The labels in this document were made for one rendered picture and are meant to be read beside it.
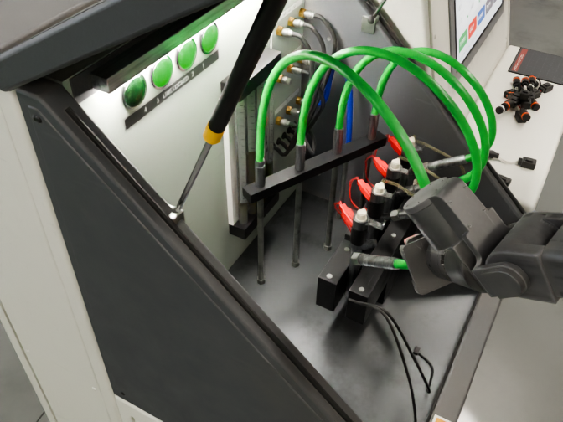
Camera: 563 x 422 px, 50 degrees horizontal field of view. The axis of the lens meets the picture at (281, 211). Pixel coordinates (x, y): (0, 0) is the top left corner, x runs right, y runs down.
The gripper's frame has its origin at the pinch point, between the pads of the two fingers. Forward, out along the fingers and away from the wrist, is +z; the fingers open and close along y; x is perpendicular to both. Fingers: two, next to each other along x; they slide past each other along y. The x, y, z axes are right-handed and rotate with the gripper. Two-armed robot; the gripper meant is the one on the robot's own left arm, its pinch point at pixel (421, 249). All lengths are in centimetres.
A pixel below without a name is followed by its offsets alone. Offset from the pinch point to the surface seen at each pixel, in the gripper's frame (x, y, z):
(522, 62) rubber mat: -19, -71, 82
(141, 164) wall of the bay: -25.5, 31.7, 11.7
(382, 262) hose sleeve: 1.0, 4.3, 6.5
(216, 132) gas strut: -23.2, 21.2, -19.4
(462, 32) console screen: -30, -41, 49
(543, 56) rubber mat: -19, -79, 84
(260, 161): -19.7, 13.6, 26.5
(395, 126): -17.0, -0.3, -6.7
